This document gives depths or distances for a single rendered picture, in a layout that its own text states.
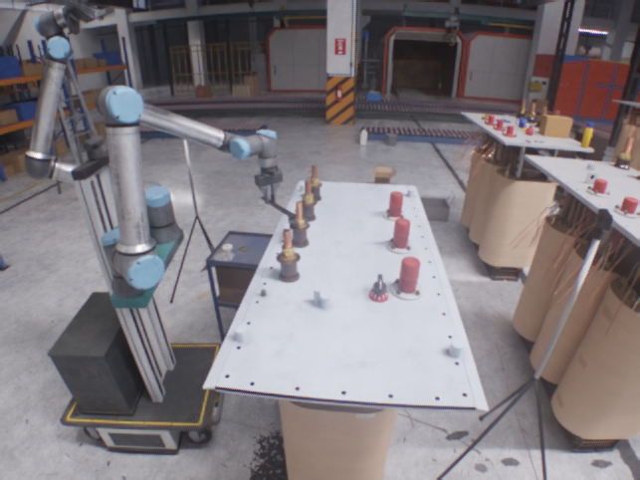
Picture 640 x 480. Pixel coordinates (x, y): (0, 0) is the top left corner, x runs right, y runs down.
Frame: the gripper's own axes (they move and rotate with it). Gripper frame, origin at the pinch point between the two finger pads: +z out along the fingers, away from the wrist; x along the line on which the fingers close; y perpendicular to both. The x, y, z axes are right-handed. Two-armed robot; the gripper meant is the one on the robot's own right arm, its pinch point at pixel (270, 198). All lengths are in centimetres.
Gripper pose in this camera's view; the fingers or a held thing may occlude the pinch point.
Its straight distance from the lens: 180.2
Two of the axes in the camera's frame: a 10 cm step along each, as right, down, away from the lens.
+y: -6.0, -3.9, 7.0
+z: 0.0, 8.8, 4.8
